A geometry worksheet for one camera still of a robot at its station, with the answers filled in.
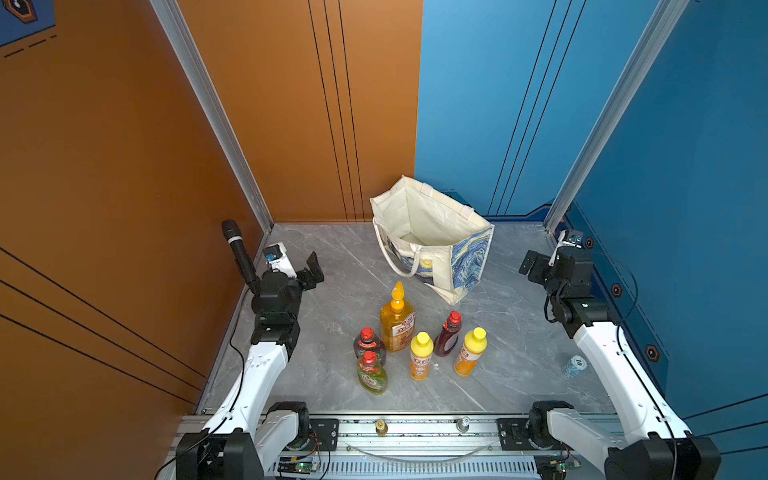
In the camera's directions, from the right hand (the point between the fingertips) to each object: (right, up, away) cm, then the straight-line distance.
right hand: (545, 257), depth 78 cm
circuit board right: (-2, -50, -7) cm, 50 cm away
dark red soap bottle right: (-26, -21, -1) cm, 33 cm away
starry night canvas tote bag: (-29, +8, +27) cm, 40 cm away
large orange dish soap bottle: (-39, -16, -4) cm, 42 cm away
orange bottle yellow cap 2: (-21, -20, -10) cm, 31 cm away
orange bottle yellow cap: (-34, -22, -10) cm, 41 cm away
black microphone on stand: (-85, +6, +5) cm, 85 cm away
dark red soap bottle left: (-46, -20, -6) cm, 51 cm away
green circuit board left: (-63, -50, -7) cm, 80 cm away
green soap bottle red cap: (-45, -29, -6) cm, 54 cm away
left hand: (-65, +1, +2) cm, 65 cm away
